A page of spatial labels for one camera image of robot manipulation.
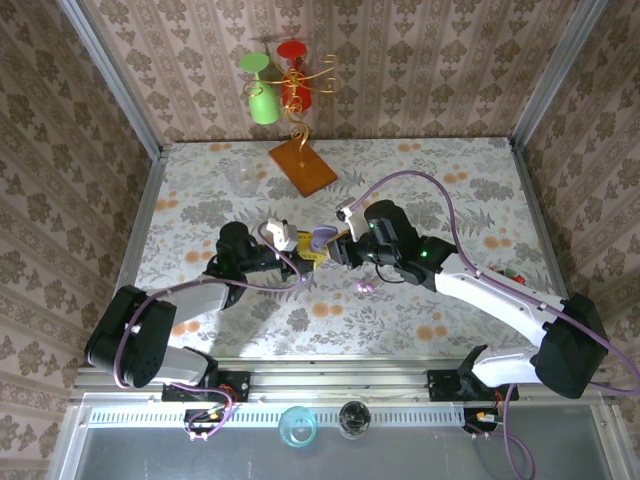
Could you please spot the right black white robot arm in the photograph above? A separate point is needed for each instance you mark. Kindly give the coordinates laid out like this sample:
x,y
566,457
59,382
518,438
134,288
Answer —
x,y
570,350

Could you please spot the floral patterned tablecloth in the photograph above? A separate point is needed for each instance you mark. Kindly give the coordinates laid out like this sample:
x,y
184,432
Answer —
x,y
400,325

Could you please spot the aluminium front rail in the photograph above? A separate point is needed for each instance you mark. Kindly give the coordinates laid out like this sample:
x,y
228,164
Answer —
x,y
340,380

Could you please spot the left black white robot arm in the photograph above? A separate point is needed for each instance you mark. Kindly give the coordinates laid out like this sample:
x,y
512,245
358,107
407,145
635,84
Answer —
x,y
130,340

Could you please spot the green wine glass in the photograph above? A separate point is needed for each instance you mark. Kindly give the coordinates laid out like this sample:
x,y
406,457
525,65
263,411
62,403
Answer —
x,y
264,105

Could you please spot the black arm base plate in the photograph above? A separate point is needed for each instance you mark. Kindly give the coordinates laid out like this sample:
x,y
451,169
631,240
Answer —
x,y
240,385
440,385

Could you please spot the blue drinking glass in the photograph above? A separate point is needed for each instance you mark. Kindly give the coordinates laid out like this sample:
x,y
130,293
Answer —
x,y
298,430

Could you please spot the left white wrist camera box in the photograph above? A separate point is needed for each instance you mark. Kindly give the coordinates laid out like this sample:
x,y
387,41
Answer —
x,y
282,235

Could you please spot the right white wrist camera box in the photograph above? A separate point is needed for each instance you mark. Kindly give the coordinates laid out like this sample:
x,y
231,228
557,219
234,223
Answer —
x,y
357,225

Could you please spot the clear glass tumbler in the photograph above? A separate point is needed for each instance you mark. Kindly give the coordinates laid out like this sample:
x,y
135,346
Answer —
x,y
241,177

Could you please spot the black power connector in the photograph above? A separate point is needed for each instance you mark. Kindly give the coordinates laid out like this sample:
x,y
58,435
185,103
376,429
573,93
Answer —
x,y
472,420
200,417

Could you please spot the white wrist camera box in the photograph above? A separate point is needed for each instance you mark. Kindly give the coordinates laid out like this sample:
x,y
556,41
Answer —
x,y
282,235
357,225

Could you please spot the grey metal panel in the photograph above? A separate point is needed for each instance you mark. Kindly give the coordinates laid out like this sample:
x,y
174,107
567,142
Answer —
x,y
400,460

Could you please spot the lavender earbud charging case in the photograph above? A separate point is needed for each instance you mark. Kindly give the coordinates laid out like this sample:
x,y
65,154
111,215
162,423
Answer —
x,y
322,233

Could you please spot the aluminium side rail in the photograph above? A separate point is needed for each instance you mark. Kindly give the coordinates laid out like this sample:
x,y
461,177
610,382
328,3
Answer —
x,y
534,200
147,200

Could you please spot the dark drinking glass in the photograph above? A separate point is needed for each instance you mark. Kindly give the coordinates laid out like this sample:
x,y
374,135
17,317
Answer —
x,y
354,420

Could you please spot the small green red connector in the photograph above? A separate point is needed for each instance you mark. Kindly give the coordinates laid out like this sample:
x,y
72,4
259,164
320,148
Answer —
x,y
511,272

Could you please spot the aluminium frame post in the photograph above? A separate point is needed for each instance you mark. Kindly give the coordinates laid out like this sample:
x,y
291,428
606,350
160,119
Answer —
x,y
554,75
116,75

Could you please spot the red wine glass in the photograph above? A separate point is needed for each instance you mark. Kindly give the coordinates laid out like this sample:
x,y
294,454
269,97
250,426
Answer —
x,y
291,50

